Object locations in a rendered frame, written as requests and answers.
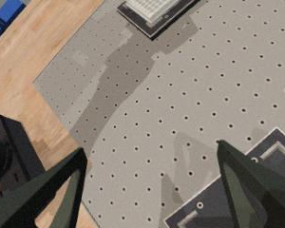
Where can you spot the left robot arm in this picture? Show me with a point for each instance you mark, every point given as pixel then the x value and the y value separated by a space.
pixel 13 172

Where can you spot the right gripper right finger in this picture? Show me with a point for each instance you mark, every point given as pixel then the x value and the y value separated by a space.
pixel 267 186

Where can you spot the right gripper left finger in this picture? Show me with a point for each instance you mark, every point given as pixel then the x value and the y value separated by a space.
pixel 18 209

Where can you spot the grey flat rectangular mat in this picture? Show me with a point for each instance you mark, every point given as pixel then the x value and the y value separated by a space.
pixel 149 115

